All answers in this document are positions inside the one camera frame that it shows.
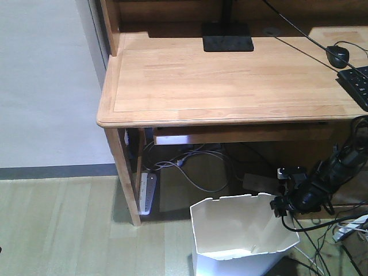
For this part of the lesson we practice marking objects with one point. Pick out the black monitor stand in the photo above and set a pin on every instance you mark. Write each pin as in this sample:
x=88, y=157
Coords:
x=225, y=35

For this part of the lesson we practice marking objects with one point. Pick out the white floor power strip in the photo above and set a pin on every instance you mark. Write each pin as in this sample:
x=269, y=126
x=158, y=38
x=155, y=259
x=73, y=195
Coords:
x=260, y=184

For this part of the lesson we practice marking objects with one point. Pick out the white plastic trash bin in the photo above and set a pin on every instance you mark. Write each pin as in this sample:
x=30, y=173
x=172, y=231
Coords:
x=238, y=235

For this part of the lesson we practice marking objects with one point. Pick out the white upright power strip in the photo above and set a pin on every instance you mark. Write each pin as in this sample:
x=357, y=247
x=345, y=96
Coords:
x=146, y=193

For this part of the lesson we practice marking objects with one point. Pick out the wooden desk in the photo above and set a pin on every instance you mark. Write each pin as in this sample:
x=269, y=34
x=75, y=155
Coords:
x=159, y=76

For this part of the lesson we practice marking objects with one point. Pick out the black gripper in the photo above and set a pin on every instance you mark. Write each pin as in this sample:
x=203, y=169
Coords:
x=308, y=195

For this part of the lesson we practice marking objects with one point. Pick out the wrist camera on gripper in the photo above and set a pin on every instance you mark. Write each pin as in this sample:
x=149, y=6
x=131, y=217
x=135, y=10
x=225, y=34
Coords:
x=286, y=172

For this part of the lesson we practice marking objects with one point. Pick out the black keyboard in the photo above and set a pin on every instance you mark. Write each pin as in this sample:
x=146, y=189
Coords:
x=355, y=84

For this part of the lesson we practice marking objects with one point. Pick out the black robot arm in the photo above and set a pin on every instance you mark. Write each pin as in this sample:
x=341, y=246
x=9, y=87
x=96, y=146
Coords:
x=346, y=162

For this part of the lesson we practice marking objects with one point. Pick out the black computer mouse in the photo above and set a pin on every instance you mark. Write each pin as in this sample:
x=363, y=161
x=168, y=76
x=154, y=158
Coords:
x=338, y=56

